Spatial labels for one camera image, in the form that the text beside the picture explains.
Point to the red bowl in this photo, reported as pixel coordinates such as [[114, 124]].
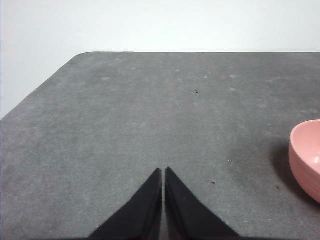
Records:
[[305, 150]]

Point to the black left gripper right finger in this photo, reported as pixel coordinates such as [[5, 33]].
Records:
[[187, 215]]

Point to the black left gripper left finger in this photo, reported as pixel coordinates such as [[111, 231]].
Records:
[[140, 215]]

